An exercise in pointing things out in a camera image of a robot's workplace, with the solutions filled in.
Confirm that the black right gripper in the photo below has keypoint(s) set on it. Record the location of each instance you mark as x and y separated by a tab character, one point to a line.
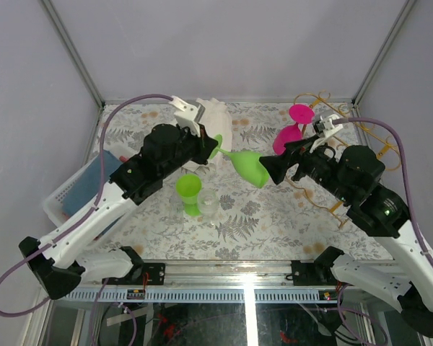
276	166

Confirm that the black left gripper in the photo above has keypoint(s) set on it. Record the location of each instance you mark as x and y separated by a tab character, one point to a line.
206	144

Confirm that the green plastic wine glass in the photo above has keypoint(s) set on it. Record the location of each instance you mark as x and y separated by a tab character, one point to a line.
188	187
245	163

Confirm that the clear wine glass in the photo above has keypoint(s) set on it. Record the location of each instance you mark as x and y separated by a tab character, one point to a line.
208	205

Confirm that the magenta plastic wine glass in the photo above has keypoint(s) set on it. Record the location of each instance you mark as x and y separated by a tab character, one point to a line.
301	115

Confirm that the gold wire wine glass rack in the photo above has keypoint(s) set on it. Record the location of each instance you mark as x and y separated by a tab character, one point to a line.
345	108

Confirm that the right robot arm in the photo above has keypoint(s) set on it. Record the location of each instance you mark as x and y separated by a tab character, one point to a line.
380	213

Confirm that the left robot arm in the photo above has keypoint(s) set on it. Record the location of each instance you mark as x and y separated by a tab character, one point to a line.
58	261

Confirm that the white pleated cloth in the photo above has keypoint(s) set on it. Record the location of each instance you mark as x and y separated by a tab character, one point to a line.
217	121

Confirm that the blue folded towel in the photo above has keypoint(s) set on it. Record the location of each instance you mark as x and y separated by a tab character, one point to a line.
87	185

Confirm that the white plastic basket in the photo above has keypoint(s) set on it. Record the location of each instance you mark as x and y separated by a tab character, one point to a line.
52	205

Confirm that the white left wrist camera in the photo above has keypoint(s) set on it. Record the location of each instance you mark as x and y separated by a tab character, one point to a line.
188	115

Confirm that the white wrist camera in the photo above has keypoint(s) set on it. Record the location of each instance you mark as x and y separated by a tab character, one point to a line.
188	115
325	128

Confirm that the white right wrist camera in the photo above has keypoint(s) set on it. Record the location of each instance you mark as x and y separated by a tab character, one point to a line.
325	128

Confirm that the aluminium front rail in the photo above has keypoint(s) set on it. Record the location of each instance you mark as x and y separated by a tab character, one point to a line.
201	281

